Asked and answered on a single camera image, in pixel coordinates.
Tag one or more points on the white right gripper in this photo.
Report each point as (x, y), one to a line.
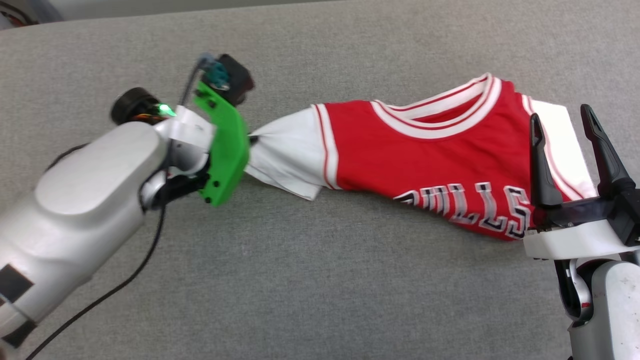
(575, 240)

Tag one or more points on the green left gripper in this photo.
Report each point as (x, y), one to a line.
(227, 150)

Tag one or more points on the red white basketball jersey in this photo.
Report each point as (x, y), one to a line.
(400, 150)

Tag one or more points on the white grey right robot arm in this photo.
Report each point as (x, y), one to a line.
(615, 310)

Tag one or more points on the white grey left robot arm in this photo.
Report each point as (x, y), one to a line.
(90, 200)

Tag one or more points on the gray felt table surface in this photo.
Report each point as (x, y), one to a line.
(350, 280)

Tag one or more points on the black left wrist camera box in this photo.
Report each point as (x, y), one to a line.
(235, 77)

